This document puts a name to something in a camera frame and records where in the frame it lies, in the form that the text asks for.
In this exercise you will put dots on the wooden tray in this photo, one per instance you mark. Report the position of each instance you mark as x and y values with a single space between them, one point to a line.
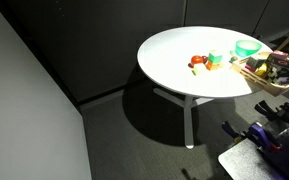
272 90

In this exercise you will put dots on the black soft block letter D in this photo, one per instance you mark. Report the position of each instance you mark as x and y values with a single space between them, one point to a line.
280 62

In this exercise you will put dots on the black soft block letter A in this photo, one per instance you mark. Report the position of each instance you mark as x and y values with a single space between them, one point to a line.
285 79

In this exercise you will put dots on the yellow toy banana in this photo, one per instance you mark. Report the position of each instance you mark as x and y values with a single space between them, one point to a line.
261 70

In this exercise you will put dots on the grey cube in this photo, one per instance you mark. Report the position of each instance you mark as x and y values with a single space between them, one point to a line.
255 62

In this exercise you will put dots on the green translucent bowl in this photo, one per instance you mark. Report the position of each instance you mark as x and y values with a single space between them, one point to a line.
247 50

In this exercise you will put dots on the magenta block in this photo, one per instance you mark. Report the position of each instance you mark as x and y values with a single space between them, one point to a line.
249 68

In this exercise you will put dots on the yellow toy lemon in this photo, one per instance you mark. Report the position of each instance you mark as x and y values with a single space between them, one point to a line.
221 65

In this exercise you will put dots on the orange cube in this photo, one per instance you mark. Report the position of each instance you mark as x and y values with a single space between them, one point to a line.
211 66

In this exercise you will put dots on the dark red small ball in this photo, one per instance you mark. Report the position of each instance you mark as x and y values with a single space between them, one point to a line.
205 59

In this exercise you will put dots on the pale green cube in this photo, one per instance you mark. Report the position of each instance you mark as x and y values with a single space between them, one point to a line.
199 69

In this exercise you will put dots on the robot stand top plate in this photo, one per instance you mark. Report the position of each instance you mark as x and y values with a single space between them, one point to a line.
240 163

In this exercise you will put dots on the white table pedestal base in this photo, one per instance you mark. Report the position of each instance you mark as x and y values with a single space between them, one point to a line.
188 120

